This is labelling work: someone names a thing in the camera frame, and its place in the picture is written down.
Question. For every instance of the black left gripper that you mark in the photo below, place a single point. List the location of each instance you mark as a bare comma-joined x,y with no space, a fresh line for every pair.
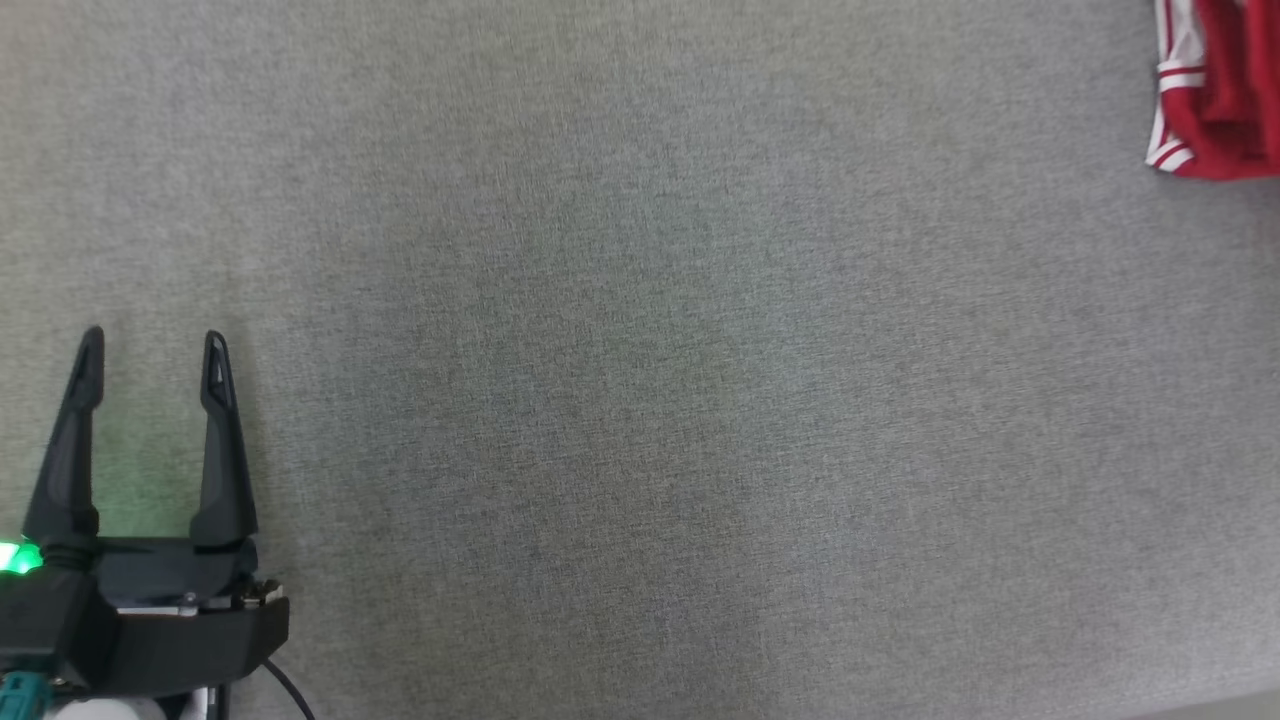
190,625

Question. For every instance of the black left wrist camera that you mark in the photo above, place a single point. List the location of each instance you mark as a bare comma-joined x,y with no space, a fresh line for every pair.
50,630

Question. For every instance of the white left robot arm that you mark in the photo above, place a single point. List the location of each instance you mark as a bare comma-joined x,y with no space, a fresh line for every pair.
110,710

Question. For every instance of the red basketball jersey number 23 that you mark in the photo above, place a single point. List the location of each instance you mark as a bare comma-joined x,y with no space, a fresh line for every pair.
1225,100

